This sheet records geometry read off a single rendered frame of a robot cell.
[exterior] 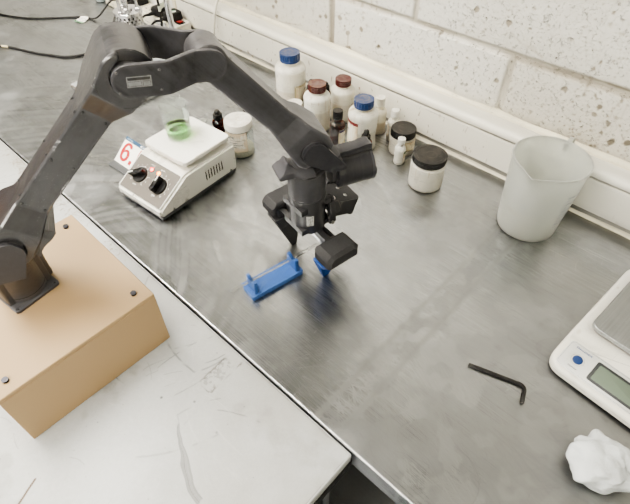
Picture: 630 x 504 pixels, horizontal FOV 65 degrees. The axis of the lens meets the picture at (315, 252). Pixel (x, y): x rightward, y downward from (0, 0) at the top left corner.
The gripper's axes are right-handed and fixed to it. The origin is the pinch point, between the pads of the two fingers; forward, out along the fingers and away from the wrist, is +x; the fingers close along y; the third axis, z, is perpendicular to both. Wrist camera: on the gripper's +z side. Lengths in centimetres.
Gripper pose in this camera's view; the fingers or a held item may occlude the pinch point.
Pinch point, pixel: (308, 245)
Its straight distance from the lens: 84.4
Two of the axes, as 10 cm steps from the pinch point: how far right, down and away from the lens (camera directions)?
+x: 0.1, 6.6, 7.5
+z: 8.0, -4.6, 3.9
